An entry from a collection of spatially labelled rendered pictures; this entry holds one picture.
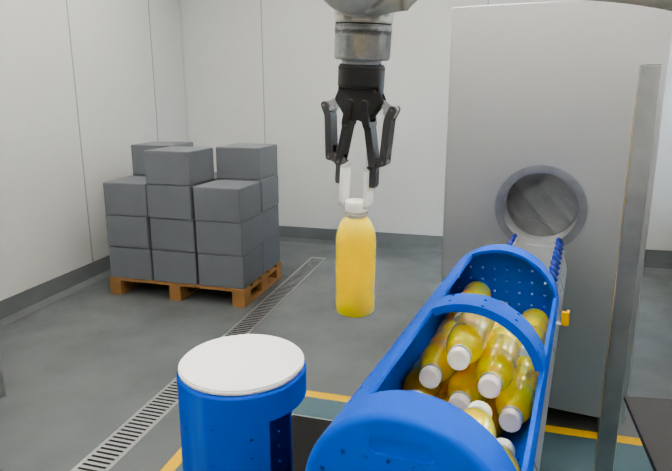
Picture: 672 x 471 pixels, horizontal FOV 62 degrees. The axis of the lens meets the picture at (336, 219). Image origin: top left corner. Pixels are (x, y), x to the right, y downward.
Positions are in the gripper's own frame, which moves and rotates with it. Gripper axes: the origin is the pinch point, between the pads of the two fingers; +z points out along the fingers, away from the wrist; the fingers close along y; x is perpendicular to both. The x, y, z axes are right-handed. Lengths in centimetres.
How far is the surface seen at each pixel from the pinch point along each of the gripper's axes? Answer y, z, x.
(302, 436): 62, 141, -97
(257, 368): 23, 44, -4
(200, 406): 29, 48, 8
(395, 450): -19.3, 25.1, 29.3
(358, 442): -14.6, 25.4, 29.9
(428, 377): -14.5, 34.6, -3.2
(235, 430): 21, 52, 7
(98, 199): 362, 113, -261
